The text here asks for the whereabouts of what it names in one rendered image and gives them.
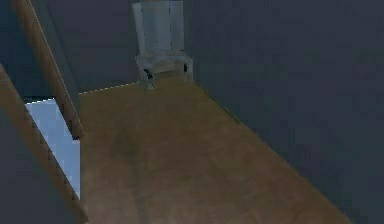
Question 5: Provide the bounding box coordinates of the pale grey wooden chair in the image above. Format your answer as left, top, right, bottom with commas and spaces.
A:
131, 0, 194, 92

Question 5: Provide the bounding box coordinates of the brown wooden door frame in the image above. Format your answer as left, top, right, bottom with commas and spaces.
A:
0, 0, 90, 224

